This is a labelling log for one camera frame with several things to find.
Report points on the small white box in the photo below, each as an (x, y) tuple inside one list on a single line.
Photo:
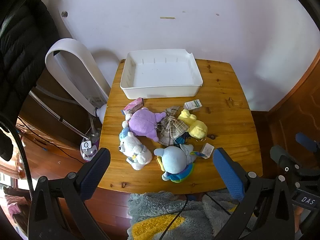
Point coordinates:
[(207, 150)]

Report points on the purple plush toy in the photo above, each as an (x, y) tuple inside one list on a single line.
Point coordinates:
[(143, 123)]

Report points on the teal fabric item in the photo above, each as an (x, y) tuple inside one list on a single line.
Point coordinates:
[(180, 140)]

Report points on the black puffer jacket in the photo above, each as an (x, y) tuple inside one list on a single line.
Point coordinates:
[(22, 42)]

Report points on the white plush bear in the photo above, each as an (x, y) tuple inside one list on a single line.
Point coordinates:
[(136, 150)]

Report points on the white bladeless fan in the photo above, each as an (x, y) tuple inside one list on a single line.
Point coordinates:
[(82, 70)]

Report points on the white plastic bin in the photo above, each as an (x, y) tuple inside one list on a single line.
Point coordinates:
[(160, 76)]

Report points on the brown wooden cabinet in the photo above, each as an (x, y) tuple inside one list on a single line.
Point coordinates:
[(52, 115)]

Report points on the light blue plush toy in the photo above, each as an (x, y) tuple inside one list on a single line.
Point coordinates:
[(173, 158)]

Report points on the brown wooden door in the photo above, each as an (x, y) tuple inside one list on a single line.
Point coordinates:
[(297, 100)]

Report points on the pink cloth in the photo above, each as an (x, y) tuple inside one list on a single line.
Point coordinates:
[(12, 205)]

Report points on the yellow plush toy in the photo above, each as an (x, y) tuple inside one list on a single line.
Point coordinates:
[(196, 127)]

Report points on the strip of tape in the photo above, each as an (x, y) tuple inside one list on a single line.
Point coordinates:
[(167, 18)]

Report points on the grey and yellow fluffy rug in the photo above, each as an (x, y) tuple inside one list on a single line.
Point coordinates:
[(150, 217)]

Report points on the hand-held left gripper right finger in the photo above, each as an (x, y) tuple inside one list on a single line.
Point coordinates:
[(228, 176)]

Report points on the green and white box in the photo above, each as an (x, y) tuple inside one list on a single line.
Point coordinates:
[(193, 105)]

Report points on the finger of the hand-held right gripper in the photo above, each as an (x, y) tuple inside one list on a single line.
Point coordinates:
[(308, 143), (278, 155)]

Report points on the plaid fabric bow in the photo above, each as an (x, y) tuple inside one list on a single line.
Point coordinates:
[(172, 127)]

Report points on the pink small box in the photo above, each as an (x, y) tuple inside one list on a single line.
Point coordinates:
[(133, 105)]

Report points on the white power strip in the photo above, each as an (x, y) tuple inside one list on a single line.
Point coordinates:
[(96, 100)]

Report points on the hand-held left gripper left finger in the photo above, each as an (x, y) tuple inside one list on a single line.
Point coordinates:
[(95, 173)]

